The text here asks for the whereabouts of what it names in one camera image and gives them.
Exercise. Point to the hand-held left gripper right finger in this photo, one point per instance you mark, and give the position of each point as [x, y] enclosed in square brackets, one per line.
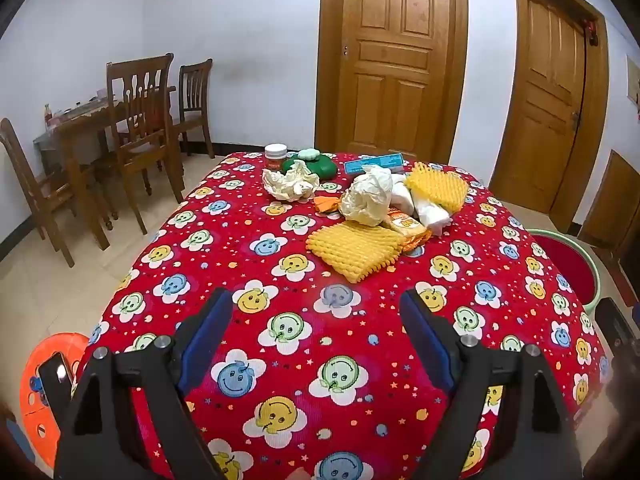
[425, 335]

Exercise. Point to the orange snack packet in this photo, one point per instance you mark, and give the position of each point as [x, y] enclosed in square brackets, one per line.
[410, 227]

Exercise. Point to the white paper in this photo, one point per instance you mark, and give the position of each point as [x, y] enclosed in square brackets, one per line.
[290, 182]

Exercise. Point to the smartphone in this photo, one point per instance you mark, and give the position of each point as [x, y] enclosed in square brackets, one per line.
[55, 385]

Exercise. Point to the red door ornament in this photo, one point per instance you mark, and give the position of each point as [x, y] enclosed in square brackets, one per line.
[592, 31]

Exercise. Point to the wall poster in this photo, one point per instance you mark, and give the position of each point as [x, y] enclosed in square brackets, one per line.
[634, 80]

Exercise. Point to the white jar with red label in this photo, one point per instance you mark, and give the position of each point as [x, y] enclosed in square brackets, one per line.
[275, 157]

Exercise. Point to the wooden cabinet panel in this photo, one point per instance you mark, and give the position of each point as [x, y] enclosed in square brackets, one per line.
[612, 200]

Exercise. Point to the wooden dining table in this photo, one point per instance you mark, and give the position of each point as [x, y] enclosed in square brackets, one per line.
[80, 122]

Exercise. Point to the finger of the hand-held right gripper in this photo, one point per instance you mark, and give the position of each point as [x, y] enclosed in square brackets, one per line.
[614, 322]

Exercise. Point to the orange plastic stool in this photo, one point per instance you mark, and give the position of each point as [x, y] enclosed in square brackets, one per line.
[50, 345]

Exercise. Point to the wooden chair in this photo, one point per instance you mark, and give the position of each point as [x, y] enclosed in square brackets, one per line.
[140, 110]
[195, 95]
[35, 185]

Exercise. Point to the small orange wrapper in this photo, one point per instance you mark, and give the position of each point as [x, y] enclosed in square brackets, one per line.
[327, 205]

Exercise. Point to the red smiley flower tablecloth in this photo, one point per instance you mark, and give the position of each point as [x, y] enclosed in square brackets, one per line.
[310, 360]

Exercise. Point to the red floor mat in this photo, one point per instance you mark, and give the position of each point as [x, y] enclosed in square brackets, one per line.
[622, 285]

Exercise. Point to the cream plastic bag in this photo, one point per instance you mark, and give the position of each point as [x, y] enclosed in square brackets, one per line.
[367, 195]

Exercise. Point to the white cloth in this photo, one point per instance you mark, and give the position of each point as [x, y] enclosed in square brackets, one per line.
[402, 194]

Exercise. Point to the teal cardboard box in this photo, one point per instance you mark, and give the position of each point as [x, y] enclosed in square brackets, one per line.
[372, 162]

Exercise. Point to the wooden panel door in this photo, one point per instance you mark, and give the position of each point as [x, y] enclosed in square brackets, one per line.
[550, 100]
[395, 60]

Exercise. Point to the white plastic packet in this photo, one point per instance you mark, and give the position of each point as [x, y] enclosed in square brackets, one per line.
[431, 215]

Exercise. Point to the yellow foam net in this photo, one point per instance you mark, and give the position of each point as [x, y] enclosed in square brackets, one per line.
[440, 185]
[355, 250]

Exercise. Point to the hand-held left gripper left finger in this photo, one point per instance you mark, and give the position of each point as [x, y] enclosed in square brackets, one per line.
[205, 340]

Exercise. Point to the green flower-shaped container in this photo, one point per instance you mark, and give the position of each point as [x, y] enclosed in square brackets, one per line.
[324, 167]

